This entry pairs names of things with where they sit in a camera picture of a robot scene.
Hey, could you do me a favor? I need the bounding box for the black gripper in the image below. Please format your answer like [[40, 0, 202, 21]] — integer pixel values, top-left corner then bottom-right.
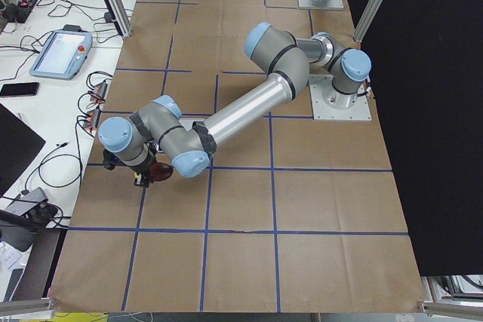
[[126, 148, 156, 187]]

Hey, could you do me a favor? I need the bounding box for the red mango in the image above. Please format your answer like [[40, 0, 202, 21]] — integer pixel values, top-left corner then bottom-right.
[[149, 162, 174, 182]]

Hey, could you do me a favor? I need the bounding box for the blue teach pendant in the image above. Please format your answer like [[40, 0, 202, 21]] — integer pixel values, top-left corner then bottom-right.
[[29, 30, 93, 80]]

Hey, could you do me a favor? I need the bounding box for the black smartphone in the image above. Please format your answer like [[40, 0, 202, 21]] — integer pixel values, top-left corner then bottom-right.
[[0, 82, 40, 97]]

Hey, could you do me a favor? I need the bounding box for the black backdrop curtain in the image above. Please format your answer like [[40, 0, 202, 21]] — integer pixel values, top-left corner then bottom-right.
[[361, 0, 482, 276]]

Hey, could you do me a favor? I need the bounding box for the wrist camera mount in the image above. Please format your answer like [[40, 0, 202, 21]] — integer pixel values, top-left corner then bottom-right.
[[103, 149, 119, 170]]

